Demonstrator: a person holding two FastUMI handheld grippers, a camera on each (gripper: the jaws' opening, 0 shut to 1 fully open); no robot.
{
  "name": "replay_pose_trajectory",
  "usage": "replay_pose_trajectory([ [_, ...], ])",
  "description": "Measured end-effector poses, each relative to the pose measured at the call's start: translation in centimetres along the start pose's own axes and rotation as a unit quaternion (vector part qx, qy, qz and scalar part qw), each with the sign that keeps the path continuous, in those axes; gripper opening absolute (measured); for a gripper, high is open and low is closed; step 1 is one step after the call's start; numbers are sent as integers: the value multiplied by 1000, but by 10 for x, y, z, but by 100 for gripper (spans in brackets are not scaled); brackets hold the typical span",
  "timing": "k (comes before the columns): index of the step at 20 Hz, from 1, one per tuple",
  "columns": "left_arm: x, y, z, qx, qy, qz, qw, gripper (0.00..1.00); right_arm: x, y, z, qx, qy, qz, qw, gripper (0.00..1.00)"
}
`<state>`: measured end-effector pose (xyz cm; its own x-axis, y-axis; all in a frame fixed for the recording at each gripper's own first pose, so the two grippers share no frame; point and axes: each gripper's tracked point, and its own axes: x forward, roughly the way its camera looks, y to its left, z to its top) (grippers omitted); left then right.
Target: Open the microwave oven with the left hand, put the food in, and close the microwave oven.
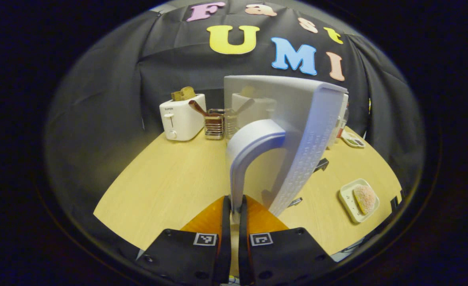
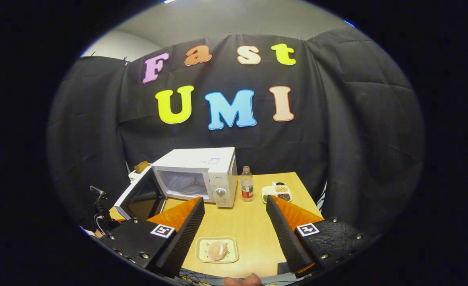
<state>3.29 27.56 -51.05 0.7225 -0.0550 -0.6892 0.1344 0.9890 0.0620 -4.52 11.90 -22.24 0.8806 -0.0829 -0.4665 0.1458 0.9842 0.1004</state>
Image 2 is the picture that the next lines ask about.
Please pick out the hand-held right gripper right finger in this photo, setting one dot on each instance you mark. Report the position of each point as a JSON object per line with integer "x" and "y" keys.
{"x": 287, "y": 242}

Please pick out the pale square plate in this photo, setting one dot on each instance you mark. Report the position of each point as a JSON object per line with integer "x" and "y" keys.
{"x": 202, "y": 254}

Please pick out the brown toast slice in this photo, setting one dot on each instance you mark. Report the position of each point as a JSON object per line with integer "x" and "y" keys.
{"x": 141, "y": 167}

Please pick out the pink round bun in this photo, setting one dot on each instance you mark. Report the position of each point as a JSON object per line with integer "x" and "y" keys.
{"x": 217, "y": 251}

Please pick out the white toaster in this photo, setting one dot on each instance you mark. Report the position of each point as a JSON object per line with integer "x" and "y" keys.
{"x": 132, "y": 175}

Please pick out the white divided snack dish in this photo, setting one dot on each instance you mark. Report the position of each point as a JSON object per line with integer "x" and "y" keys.
{"x": 275, "y": 193}

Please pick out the clear bottle with red label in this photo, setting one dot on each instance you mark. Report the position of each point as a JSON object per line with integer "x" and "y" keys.
{"x": 247, "y": 186}

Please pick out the white microwave oven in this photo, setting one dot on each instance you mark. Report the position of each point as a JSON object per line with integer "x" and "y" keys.
{"x": 194, "y": 159}

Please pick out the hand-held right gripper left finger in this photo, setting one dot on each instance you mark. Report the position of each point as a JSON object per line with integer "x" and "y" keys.
{"x": 184, "y": 242}

